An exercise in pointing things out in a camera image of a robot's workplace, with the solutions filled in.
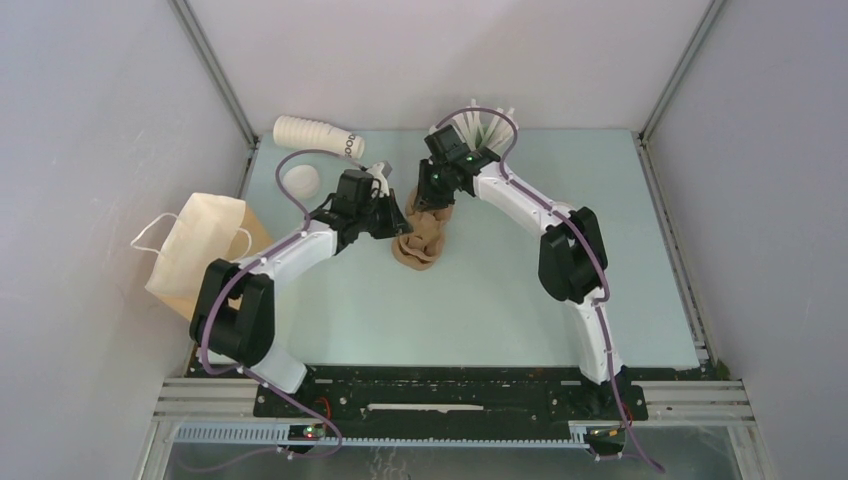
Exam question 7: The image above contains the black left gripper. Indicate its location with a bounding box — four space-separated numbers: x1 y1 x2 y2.
356 189 413 241

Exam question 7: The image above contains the stack of white paper cups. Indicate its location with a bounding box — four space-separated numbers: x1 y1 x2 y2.
272 115 366 160

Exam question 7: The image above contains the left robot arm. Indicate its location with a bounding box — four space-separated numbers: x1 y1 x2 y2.
189 162 411 417

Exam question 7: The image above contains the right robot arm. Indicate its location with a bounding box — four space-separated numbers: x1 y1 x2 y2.
413 125 623 418

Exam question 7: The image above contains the bundle of white wrapped straws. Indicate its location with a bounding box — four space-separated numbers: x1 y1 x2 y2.
451 108 519 154

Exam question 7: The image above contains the green straw holder cup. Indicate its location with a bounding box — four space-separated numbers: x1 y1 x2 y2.
476 122 513 156

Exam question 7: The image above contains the brown paper bag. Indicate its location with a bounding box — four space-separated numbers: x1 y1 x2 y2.
130 192 272 320

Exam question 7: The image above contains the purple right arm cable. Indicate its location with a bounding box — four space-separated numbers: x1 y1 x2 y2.
433 107 667 478

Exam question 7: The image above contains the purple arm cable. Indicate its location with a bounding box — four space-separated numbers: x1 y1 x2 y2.
433 107 667 478
178 148 366 475

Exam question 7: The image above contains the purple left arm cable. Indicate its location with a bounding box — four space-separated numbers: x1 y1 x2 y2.
178 148 366 475

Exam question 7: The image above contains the aluminium frame post left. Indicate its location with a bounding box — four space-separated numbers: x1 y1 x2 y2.
168 0 259 149

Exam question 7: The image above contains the aluminium frame post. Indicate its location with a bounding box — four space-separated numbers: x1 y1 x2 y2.
639 0 728 144
168 0 259 149

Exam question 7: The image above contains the aluminium frame post right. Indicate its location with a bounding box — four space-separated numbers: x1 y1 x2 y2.
639 0 728 144

